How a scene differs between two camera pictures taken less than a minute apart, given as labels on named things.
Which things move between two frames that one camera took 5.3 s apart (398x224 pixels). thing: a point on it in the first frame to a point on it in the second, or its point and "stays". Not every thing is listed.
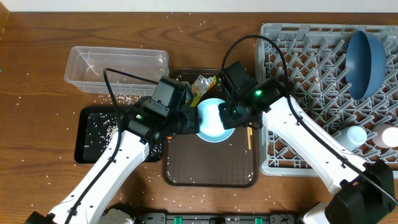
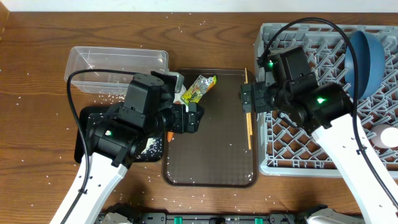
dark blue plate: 365,64 stays
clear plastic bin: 86,66 stays
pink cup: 385,135 stays
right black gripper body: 226,116 to 247,98
